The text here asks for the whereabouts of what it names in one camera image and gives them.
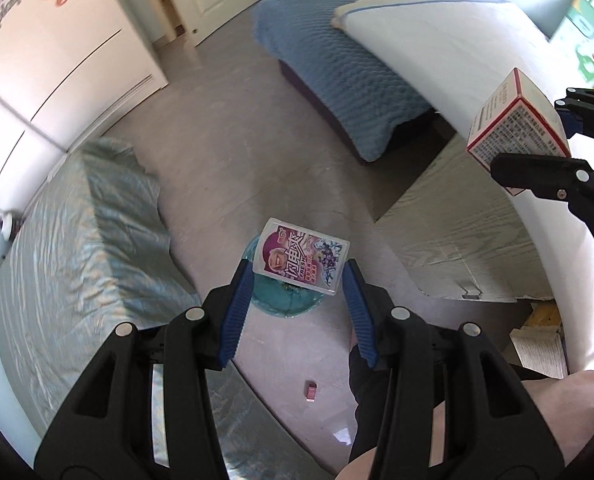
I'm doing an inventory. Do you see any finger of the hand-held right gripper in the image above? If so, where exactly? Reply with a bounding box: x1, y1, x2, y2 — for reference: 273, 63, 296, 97
554, 87, 594, 148
491, 154, 594, 266

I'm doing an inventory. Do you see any teal trash bin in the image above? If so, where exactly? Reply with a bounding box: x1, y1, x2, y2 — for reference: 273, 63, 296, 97
244, 237, 328, 318

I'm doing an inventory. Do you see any white round container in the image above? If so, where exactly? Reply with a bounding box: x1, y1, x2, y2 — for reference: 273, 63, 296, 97
2, 212, 24, 241

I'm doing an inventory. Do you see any white and red box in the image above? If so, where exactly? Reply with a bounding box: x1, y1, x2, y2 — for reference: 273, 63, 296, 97
466, 67, 573, 197

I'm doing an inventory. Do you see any white wood grain board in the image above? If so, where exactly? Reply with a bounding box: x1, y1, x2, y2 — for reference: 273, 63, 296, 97
510, 327, 569, 380

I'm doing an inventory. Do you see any bed with green satin cover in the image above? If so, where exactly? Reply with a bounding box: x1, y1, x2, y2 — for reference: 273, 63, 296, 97
0, 137, 328, 480

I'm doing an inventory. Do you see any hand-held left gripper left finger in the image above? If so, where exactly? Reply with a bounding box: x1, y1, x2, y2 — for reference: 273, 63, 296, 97
34, 259, 255, 480

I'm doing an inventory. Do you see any grey wood grain board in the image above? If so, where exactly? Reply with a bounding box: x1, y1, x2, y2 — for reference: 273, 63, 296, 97
374, 132, 553, 303

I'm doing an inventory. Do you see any purple printed plastic case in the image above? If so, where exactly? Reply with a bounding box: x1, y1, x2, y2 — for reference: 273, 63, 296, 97
253, 216, 351, 297

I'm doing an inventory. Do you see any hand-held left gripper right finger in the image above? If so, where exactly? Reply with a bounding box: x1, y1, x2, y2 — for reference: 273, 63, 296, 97
341, 260, 565, 480

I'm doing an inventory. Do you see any green cartoon wall poster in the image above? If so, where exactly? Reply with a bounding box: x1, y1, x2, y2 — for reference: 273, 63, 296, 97
550, 0, 594, 88

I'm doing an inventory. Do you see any white wardrobe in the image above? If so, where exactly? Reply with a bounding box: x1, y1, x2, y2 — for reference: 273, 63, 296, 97
0, 0, 170, 206

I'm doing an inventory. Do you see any blue quilted blanket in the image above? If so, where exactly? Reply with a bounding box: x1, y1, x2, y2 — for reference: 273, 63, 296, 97
253, 0, 433, 161

